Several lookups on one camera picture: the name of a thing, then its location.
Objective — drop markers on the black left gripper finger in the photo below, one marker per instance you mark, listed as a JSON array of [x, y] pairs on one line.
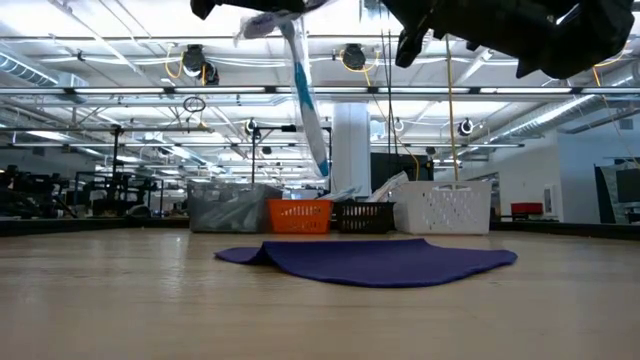
[[270, 4]]

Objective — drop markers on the blue toothbrush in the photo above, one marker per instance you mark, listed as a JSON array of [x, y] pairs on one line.
[[303, 92]]

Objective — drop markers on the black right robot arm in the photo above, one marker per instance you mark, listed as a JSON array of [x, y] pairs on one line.
[[575, 35]]

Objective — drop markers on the white building column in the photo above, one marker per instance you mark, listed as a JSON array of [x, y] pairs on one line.
[[350, 150]]

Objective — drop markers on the dark background panel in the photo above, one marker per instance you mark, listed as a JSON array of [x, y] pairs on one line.
[[400, 167]]

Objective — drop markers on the white perforated plastic basket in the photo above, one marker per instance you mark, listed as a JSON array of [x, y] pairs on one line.
[[445, 210]]

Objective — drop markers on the grey plastic bin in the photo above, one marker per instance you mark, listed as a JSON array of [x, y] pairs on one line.
[[230, 210]]

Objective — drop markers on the black slotted plastic basket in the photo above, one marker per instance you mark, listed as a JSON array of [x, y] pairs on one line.
[[365, 217]]

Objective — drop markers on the orange plastic bin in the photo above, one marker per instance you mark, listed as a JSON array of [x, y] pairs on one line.
[[300, 217]]

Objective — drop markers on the red box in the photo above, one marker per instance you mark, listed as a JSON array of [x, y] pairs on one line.
[[525, 208]]

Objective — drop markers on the dark background workstations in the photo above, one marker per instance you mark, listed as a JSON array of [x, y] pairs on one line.
[[50, 195]]

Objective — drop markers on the navy blue mat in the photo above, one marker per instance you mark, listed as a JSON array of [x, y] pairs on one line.
[[375, 265]]

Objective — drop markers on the dark background monitor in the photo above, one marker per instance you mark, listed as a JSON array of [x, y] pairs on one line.
[[625, 190]]

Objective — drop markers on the long ceiling light rail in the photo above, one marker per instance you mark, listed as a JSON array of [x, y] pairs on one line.
[[150, 91]]

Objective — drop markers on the silver ventilation duct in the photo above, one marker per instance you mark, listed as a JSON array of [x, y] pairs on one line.
[[550, 120], [25, 70]]

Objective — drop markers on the black background post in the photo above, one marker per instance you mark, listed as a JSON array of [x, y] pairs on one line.
[[116, 150]]

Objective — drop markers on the black aluminium table frame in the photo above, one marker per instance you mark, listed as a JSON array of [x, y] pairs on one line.
[[75, 227]]

